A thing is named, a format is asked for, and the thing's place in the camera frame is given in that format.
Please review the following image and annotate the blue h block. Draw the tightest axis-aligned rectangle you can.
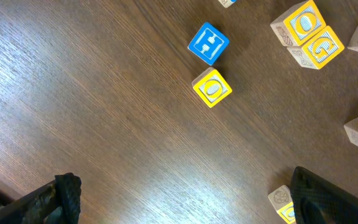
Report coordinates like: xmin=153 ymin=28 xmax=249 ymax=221
xmin=188 ymin=22 xmax=230 ymax=65
xmin=218 ymin=0 xmax=237 ymax=8

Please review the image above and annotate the yellow O block lower left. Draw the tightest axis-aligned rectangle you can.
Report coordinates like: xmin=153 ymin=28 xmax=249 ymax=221
xmin=191 ymin=67 xmax=232 ymax=108

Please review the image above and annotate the yellow C block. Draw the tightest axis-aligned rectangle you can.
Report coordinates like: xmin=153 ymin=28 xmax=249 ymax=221
xmin=268 ymin=185 xmax=296 ymax=224

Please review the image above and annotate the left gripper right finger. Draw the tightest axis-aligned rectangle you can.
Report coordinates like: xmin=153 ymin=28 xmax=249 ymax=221
xmin=290 ymin=166 xmax=358 ymax=224

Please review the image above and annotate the yellow O block pair left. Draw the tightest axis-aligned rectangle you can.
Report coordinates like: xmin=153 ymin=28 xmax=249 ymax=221
xmin=270 ymin=0 xmax=326 ymax=47

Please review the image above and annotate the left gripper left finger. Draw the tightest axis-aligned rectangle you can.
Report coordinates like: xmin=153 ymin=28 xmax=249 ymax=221
xmin=0 ymin=173 xmax=81 ymax=224

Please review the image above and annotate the yellow G block pair right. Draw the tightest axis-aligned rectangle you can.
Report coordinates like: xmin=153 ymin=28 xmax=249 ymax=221
xmin=287 ymin=26 xmax=345 ymax=70

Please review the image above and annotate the blue H block upper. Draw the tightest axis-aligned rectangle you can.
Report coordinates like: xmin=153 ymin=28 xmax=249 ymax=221
xmin=218 ymin=0 xmax=237 ymax=8

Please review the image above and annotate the blue H block lower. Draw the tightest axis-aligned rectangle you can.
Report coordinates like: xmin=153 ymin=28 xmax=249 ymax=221
xmin=188 ymin=22 xmax=230 ymax=65

